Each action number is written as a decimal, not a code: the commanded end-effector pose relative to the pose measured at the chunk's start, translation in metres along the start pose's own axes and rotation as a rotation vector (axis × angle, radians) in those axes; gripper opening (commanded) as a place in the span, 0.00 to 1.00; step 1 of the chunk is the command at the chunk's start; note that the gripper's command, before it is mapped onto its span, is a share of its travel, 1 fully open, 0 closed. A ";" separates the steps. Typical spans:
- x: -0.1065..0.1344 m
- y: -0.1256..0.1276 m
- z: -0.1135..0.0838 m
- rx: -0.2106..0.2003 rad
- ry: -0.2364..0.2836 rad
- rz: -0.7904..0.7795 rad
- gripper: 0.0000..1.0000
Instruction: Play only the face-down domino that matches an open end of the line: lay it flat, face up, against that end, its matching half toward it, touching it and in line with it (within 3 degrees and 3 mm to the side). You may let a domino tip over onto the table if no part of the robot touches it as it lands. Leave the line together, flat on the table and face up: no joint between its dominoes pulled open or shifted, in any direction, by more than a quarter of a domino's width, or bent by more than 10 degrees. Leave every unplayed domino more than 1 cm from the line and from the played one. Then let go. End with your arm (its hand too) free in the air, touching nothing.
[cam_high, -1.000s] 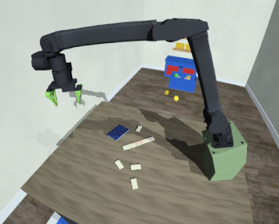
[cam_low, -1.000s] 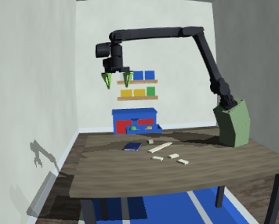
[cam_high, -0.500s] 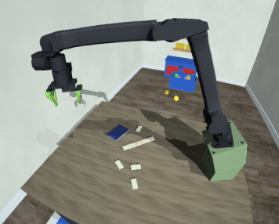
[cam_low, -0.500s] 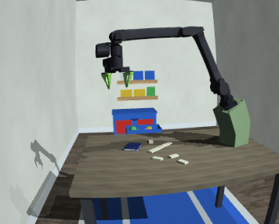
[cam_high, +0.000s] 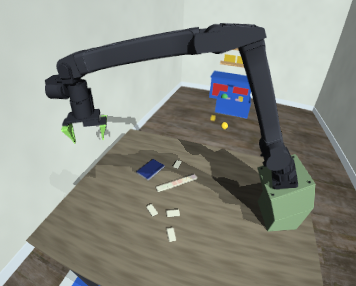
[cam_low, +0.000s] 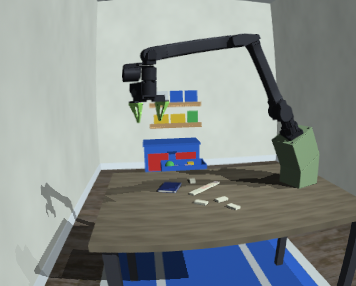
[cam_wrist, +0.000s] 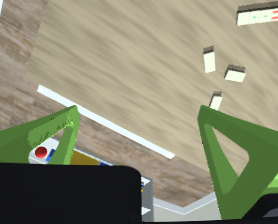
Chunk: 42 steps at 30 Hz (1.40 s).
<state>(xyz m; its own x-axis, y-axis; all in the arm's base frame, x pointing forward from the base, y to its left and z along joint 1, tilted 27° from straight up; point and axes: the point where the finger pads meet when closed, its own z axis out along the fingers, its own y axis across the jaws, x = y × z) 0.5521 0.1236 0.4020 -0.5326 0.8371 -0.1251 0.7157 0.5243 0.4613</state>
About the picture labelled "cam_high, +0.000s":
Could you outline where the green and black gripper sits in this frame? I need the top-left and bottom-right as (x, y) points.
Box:
(61, 98), (107, 144)

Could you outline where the blue flat rectangular pad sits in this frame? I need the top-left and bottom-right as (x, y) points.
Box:
(137, 159), (165, 180)

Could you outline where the white domino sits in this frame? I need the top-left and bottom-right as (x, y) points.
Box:
(176, 177), (188, 185)
(167, 228), (176, 242)
(147, 205), (158, 217)
(186, 174), (197, 182)
(156, 184), (168, 192)
(166, 181), (178, 189)
(167, 210), (180, 217)

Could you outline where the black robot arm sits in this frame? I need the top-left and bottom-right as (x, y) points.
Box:
(45, 23), (298, 190)

